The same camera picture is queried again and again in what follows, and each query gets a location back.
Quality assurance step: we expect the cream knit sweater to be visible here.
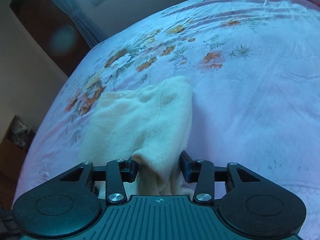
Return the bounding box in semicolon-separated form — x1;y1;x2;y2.
78;76;194;196

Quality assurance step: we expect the bedside shelf with clutter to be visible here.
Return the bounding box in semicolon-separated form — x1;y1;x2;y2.
1;116;35;210

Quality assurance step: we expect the floral pink bed sheet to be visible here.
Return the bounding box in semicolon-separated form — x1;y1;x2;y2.
15;0;319;239

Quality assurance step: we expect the dark wooden door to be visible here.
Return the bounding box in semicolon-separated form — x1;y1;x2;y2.
10;0;89;76

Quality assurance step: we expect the left grey curtain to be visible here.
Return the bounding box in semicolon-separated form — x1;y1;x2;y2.
52;0;107;48

